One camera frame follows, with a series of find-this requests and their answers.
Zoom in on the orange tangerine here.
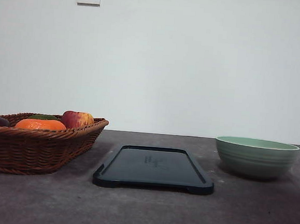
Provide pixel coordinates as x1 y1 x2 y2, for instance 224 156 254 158
15 118 67 130

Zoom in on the brown wicker basket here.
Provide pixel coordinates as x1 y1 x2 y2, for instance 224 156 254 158
0 113 109 175

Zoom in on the green ceramic bowl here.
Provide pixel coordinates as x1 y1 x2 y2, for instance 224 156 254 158
215 136 300 180

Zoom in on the dark green fruit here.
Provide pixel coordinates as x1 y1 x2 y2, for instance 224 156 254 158
29 114 59 120

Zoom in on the dark rectangular tray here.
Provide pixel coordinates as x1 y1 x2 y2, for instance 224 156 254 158
92 144 214 195

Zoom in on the red yellow apple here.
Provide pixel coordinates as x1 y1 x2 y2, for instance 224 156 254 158
62 110 94 128

